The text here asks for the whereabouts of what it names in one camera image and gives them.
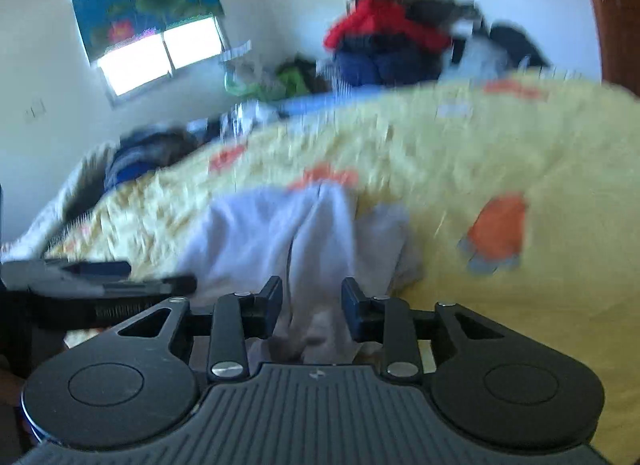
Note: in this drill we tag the navy blue jacket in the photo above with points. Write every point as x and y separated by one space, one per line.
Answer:
385 65

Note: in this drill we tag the clear plastic bag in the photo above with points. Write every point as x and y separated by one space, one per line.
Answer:
477 57

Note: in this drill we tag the stack of dark folded clothes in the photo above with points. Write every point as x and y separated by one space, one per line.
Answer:
145 150

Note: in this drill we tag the person's left forearm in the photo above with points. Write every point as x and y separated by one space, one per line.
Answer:
7 387

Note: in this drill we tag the white plastic bag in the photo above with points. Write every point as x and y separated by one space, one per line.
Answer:
245 115

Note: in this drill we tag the black jacket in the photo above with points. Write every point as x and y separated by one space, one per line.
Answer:
450 15

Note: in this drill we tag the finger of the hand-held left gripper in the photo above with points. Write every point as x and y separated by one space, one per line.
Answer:
100 269
155 286

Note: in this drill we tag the yellow floral bedsheet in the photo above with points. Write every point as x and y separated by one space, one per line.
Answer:
500 170

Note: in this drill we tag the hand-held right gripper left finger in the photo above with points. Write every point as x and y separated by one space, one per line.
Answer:
272 297

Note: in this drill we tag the light lavender lace-trimmed dress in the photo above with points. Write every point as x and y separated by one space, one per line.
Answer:
260 235

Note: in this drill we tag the red padded jacket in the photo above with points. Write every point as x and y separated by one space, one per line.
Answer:
385 22

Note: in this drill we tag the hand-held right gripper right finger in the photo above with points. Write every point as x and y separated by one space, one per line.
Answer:
350 305

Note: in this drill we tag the white printed quilt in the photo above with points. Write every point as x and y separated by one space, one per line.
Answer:
50 215

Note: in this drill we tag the green plastic chair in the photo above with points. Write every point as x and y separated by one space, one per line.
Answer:
287 80

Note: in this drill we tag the aluminium framed window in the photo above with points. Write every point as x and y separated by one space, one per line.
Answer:
160 52

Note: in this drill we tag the white wall switch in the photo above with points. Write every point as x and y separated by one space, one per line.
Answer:
35 110

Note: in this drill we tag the black backpack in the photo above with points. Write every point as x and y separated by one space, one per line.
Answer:
515 45

